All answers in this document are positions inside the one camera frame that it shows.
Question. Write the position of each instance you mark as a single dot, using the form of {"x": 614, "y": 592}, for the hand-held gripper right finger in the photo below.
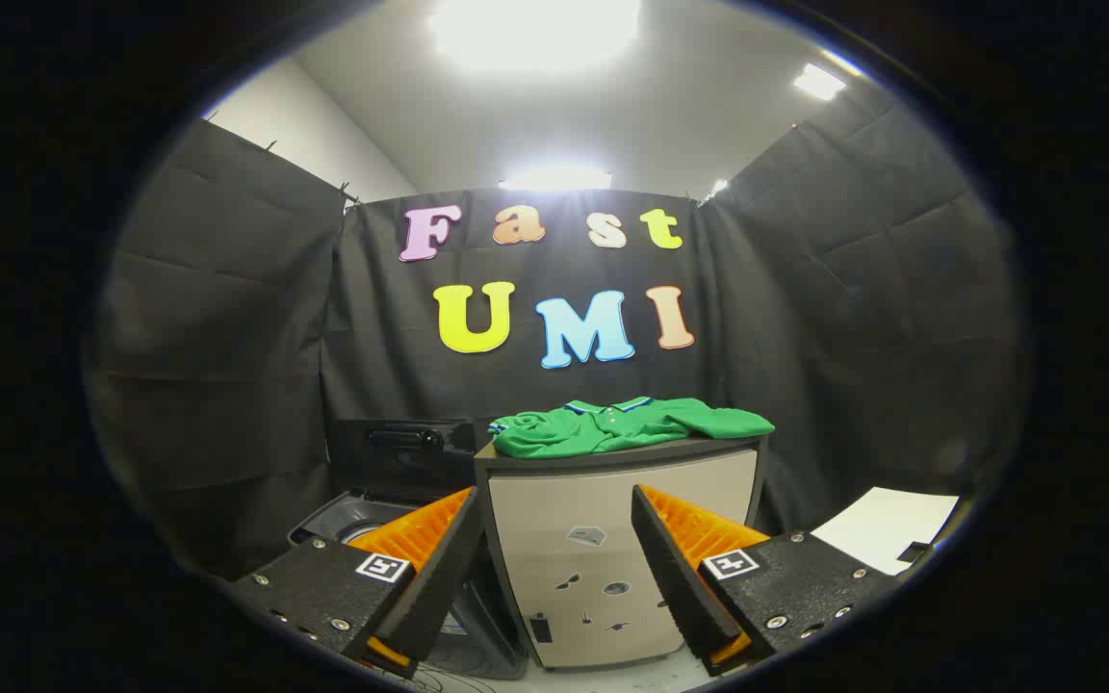
{"x": 675, "y": 577}

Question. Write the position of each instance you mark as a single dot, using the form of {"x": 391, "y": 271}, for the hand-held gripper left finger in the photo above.
{"x": 439, "y": 577}

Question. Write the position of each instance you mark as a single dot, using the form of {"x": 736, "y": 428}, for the grey washing machine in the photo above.
{"x": 343, "y": 518}

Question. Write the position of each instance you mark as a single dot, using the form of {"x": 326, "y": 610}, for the green polo shirt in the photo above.
{"x": 612, "y": 428}

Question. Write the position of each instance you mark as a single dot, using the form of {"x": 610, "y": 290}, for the beige cabinet with dark top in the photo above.
{"x": 564, "y": 500}

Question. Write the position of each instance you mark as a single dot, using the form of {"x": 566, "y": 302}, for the white flat sheet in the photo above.
{"x": 887, "y": 529}

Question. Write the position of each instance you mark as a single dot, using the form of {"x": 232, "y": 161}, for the black backdrop cloth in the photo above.
{"x": 227, "y": 337}

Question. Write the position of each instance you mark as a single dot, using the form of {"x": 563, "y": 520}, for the rectangular ceiling light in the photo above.
{"x": 819, "y": 82}

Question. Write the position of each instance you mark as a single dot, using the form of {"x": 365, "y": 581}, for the large round ceiling light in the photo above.
{"x": 535, "y": 29}

